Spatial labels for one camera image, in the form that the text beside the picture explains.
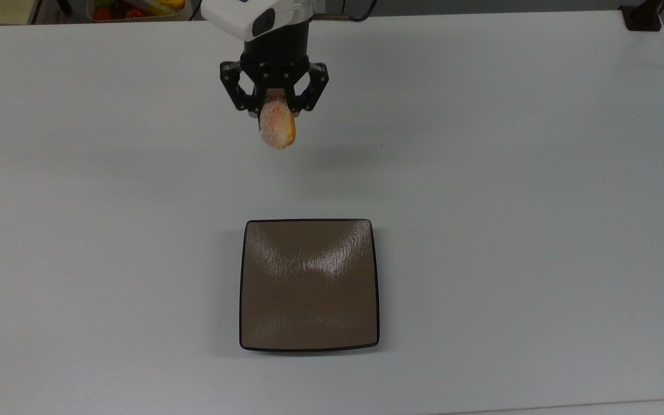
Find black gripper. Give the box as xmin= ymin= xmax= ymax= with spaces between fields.
xmin=220 ymin=19 xmax=330 ymax=114

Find sugared orange bread roll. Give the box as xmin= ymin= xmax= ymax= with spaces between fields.
xmin=258 ymin=89 xmax=297 ymax=150

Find square brown ceramic plate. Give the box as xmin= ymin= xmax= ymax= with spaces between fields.
xmin=239 ymin=218 xmax=380 ymax=353

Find beige basket of toy fruit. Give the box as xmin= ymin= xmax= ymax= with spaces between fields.
xmin=86 ymin=0 xmax=193 ymax=22

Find black table clamp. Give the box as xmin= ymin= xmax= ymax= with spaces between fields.
xmin=620 ymin=0 xmax=664 ymax=32

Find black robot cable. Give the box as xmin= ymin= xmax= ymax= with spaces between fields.
xmin=314 ymin=0 xmax=378 ymax=23

